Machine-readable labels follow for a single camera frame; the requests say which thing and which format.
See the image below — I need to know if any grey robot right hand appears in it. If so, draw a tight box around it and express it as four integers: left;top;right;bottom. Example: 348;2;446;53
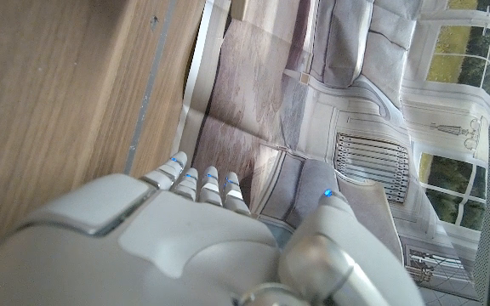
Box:
0;151;425;306

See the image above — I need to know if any printed living room backdrop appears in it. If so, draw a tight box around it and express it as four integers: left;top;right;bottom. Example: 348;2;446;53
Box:
172;0;490;303

